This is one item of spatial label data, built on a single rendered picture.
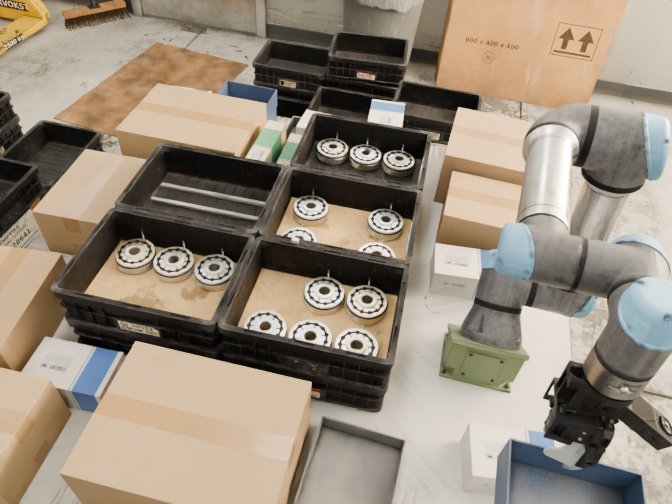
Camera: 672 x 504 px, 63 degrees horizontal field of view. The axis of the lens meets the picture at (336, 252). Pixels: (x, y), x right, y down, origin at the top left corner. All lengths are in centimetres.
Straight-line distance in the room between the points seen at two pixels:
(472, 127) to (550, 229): 120
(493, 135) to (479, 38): 207
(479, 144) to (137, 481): 139
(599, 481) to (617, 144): 57
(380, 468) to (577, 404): 62
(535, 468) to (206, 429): 61
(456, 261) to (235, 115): 87
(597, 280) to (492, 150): 115
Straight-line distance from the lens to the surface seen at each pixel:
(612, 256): 79
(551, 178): 92
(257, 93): 221
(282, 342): 122
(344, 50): 324
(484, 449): 132
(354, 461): 134
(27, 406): 134
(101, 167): 183
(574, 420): 84
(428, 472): 136
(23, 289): 154
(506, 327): 138
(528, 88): 406
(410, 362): 149
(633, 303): 71
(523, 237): 78
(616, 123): 111
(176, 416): 119
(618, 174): 113
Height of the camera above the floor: 194
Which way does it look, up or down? 46 degrees down
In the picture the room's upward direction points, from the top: 5 degrees clockwise
